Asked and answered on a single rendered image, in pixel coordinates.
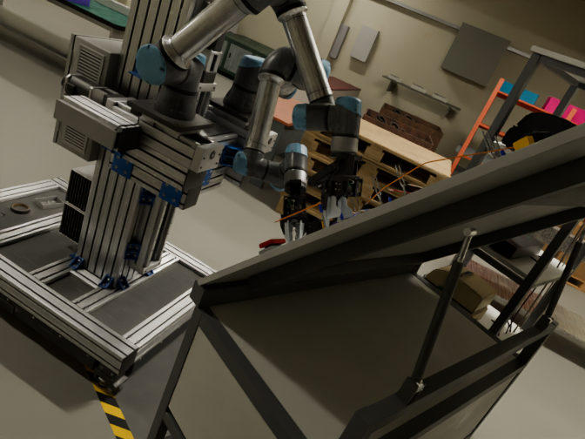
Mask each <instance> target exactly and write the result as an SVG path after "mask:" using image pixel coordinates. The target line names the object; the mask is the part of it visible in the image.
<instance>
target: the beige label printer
mask: <svg viewBox="0 0 585 439"><path fill-rule="evenodd" d="M451 266H452V265H450V266H446V267H440V268H437V269H434V270H433V271H431V272H430V273H429V274H424V276H423V278H424V279H425V280H427V281H428V282H429V283H430V284H432V285H433V286H434V287H436V288H437V289H438V290H439V291H441V292H442V290H443V287H444V285H445V283H446V280H447V276H448V274H449V271H450V268H451ZM496 291H497V290H495V289H494V288H493V287H492V286H491V285H489V284H488V283H487V282H486V281H484V280H483V279H482V278H481V277H480V276H479V275H477V274H475V273H474V272H472V271H471V270H469V269H468V268H466V267H463V269H462V272H461V276H460V278H459V281H458V283H457V286H456V289H455V290H454V295H453V297H452V300H451V301H453V302H454V303H455V304H456V305H458V306H459V307H460V308H462V309H463V310H464V311H465V312H467V313H468V314H469V315H471V316H472V317H473V318H474V319H476V320H477V321H478V320H480V319H481V318H482V317H483V315H484V314H485V313H486V312H487V310H488V305H489V304H490V303H491V301H492V300H493V298H494V297H495V296H496V295H497V293H496Z"/></svg>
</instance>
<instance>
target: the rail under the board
mask: <svg viewBox="0 0 585 439"><path fill-rule="evenodd" d="M419 265H420V264H418V265H414V266H410V267H407V266H403V267H391V268H385V269H380V270H373V271H367V272H361V273H356V274H344V275H338V276H333V277H326V278H320V279H314V280H303V281H297V282H291V283H286V284H279V285H273V286H269V287H264V288H261V289H256V290H250V288H249V283H248V280H235V281H227V282H221V283H214V284H207V285H200V286H199V285H198V279H196V280H195V281H194V284H193V287H192V291H191V293H190V298H191V299H192V301H193V302H194V304H195V305H196V307H197V308H201V307H209V306H215V305H220V304H226V303H231V302H236V301H246V300H251V299H257V298H262V297H267V296H273V295H277V294H287V293H292V292H298V291H303V290H308V289H314V288H319V287H329V286H334V285H339V284H344V283H349V282H355V281H360V280H370V279H375V278H380V277H386V276H391V275H396V274H405V273H411V272H415V271H416V270H417V268H418V267H419Z"/></svg>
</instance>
